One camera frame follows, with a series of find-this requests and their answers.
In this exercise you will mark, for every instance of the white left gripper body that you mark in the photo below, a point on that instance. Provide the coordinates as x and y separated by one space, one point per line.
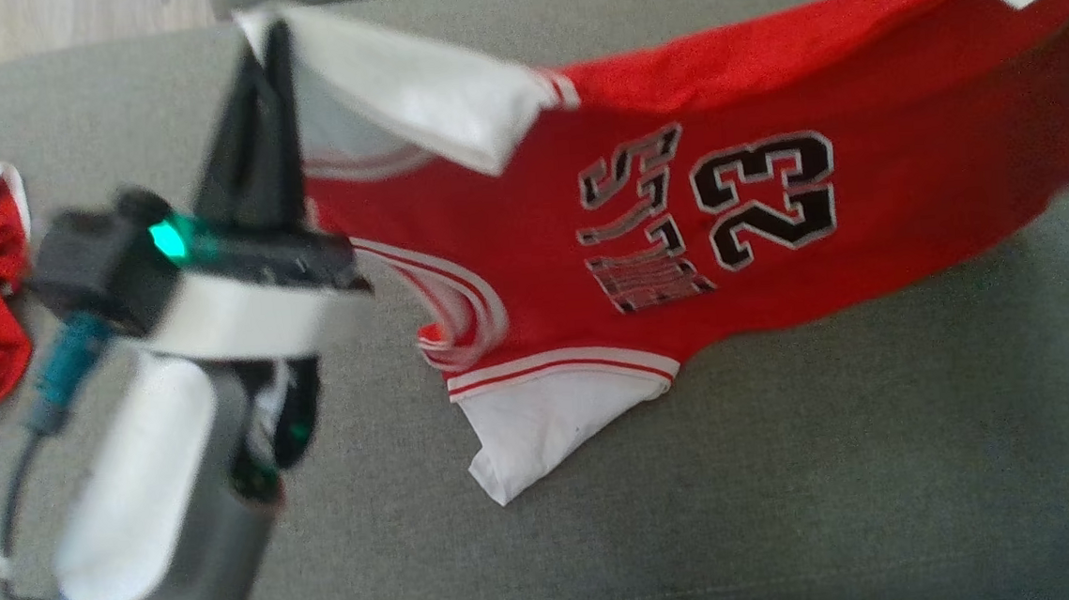
253 306

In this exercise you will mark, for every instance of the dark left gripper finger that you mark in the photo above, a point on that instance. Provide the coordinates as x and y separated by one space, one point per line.
247 160
291 138

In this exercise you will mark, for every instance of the red jersey number 23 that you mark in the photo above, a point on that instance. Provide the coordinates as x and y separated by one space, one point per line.
864 173

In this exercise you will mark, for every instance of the grey sofa seat cushion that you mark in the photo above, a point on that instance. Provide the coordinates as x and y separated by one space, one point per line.
791 470

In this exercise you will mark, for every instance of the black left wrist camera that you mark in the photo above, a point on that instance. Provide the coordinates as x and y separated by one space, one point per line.
94 260

